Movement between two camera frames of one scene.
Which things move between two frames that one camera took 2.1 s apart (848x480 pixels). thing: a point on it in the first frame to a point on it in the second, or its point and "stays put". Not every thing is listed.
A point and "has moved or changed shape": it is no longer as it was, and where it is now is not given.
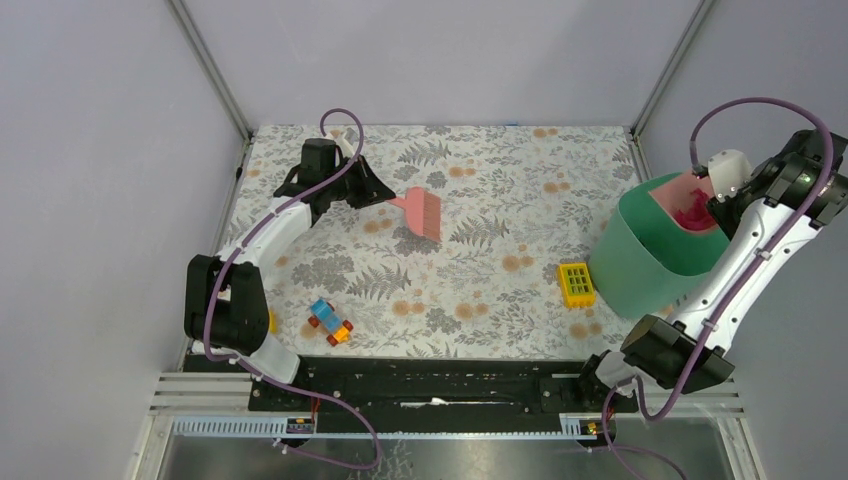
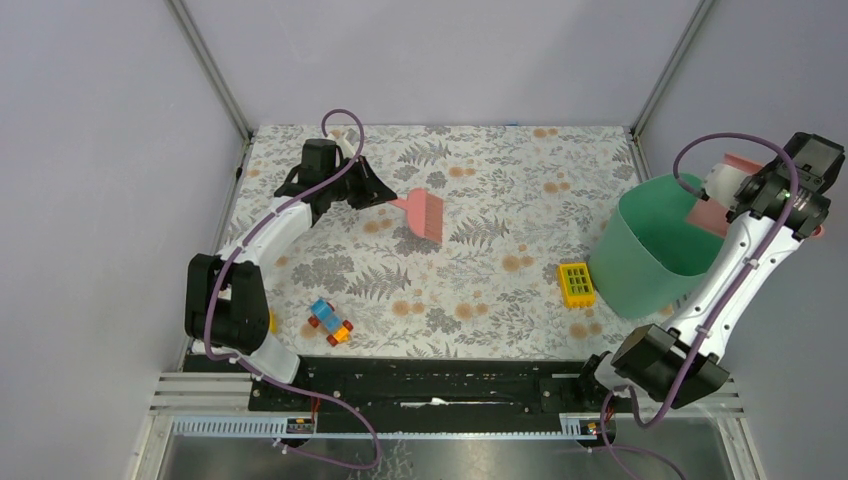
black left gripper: (371, 190) stays put
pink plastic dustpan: (677, 195) has moved or changed shape
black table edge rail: (301, 390) stays put
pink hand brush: (422, 212) stays put
